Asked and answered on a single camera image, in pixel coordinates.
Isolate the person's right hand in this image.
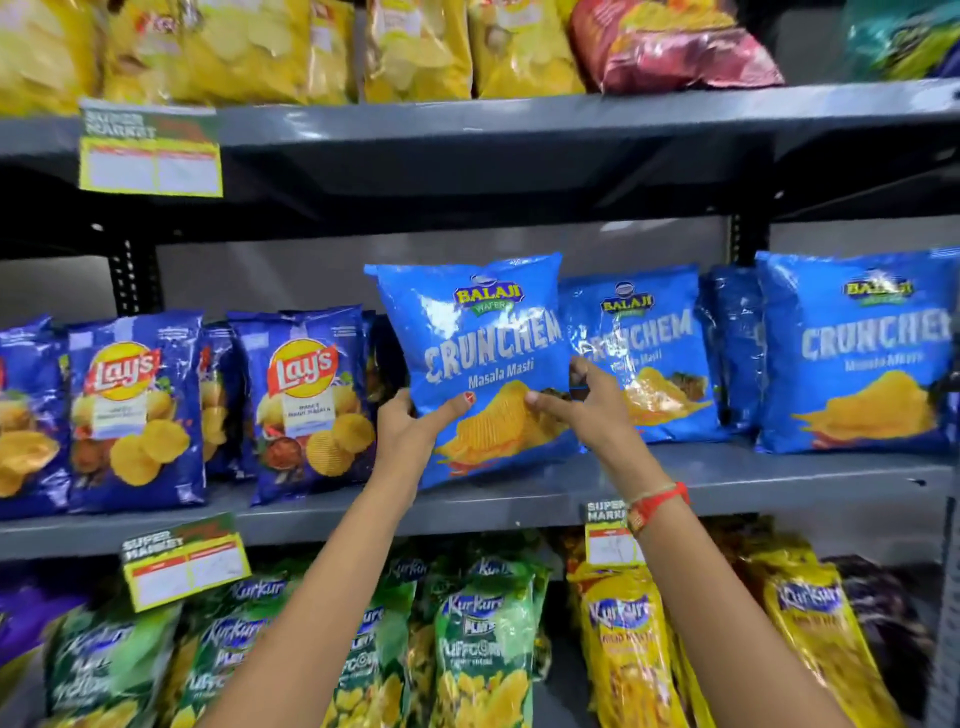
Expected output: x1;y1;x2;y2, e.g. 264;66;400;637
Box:
524;355;663;472

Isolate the person's left hand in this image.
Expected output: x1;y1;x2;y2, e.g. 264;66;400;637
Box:
372;388;478;496

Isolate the light blue chips packet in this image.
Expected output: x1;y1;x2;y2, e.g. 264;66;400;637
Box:
364;252;584;491
699;265;767;436
558;265;727;444
754;249;960;456

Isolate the person's right forearm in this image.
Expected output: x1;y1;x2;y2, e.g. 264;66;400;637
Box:
611;448;854;728

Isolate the person's left forearm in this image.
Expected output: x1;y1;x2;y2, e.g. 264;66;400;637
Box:
197;468;423;728

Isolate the dark blue chips packet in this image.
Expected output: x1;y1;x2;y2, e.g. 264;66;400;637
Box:
227;305;378;507
198;322;250;482
363;310;411;408
66;310;209;516
0;315;73;521

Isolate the grey metal shelf board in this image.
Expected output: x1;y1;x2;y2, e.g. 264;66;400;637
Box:
0;441;955;564
0;78;960;260

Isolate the yellow green shelf price label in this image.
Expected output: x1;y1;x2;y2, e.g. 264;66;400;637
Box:
78;99;225;199
120;513;253;614
583;500;647;568

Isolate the row of green snack packets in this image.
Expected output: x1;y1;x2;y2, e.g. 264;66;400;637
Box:
41;531;558;728

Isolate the yellow snack packet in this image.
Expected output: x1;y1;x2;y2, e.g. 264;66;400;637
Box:
746;546;906;728
669;626;717;728
567;561;690;728

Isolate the black slotted rack upright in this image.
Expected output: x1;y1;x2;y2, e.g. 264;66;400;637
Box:
729;213;771;268
107;238;165;318

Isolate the red chips packet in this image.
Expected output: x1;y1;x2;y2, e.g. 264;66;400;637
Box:
568;0;786;96

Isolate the dark brown snack packet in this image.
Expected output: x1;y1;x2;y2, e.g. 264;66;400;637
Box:
828;554;936;717

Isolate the row of yellow chips packets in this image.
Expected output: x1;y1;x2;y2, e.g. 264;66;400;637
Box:
0;0;587;117

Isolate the purple snack packet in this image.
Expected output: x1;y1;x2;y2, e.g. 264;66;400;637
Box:
0;581;87;671

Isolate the teal snack packet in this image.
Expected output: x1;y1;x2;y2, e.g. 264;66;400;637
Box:
843;0;960;83

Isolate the red thread bracelet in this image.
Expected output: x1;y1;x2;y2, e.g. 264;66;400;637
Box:
625;481;692;536

